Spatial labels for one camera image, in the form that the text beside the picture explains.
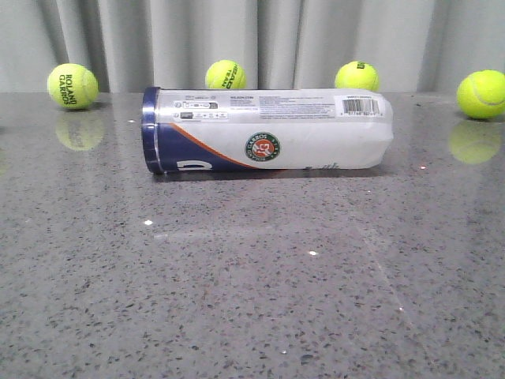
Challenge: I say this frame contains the white blue tennis ball can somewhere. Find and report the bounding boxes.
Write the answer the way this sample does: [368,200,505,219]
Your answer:
[141,87,394,174]

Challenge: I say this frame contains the Head Team tennis ball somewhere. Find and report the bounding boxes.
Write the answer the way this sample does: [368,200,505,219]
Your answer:
[205,59,246,89]

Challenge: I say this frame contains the Wilson tennis ball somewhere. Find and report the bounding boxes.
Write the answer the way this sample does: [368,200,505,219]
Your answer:
[335,61,380,92]

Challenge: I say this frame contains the Roland Garros tennis ball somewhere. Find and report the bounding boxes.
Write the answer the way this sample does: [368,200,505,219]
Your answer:
[47,63,99,110]

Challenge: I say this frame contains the plain yellow tennis ball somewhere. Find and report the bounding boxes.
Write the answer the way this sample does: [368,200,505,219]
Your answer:
[456,69,504,119]

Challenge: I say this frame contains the white pleated curtain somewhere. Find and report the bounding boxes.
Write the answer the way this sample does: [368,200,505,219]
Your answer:
[1,1,504,92]

